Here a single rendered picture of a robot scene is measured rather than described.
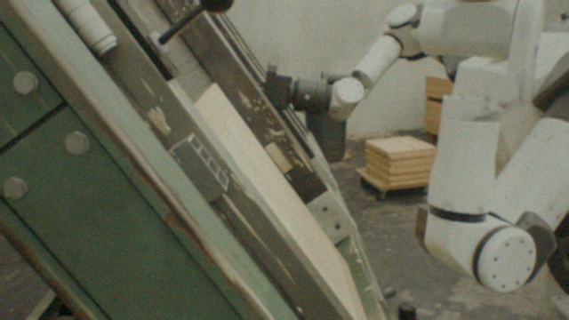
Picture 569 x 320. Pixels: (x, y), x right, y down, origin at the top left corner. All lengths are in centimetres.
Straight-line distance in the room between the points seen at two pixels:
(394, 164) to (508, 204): 355
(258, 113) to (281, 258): 60
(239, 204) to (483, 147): 28
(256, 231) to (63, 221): 30
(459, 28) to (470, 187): 17
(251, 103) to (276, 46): 517
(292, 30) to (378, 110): 151
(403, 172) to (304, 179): 309
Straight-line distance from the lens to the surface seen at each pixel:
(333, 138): 546
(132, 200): 36
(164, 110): 60
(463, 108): 60
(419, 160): 430
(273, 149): 120
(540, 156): 70
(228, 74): 118
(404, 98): 696
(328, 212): 125
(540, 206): 69
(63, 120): 36
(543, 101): 79
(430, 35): 62
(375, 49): 135
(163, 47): 61
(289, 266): 64
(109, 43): 57
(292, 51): 639
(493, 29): 60
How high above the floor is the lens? 140
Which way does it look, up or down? 14 degrees down
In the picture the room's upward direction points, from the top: 3 degrees counter-clockwise
